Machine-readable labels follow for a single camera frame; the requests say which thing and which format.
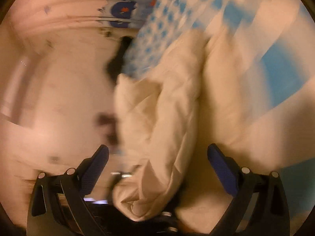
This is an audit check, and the white quilted puffer jacket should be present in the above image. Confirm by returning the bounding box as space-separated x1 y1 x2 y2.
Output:
111 28 296 234

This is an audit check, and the blue checkered plastic bed cover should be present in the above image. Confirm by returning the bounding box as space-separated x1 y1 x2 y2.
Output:
125 0 314 232

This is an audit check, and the black clothes pile at headboard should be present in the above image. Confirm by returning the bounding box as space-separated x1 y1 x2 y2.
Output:
105 36 133 85

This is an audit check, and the whale print curtain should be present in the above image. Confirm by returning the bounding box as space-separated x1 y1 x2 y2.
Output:
7 0 158 30

